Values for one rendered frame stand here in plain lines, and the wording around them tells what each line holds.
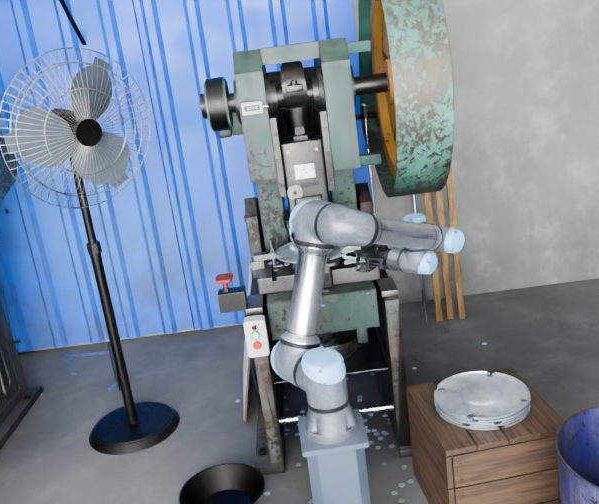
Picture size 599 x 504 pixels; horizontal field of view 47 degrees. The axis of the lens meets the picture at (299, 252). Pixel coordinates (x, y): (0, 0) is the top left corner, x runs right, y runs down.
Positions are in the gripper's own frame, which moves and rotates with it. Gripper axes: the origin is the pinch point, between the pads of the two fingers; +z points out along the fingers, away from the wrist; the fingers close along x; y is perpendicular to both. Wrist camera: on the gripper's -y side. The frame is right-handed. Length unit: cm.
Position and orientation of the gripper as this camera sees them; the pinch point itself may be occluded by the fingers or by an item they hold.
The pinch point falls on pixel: (344, 252)
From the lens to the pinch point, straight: 241.7
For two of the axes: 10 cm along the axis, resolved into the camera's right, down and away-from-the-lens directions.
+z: -8.0, -0.8, 6.0
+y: -5.9, 3.2, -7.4
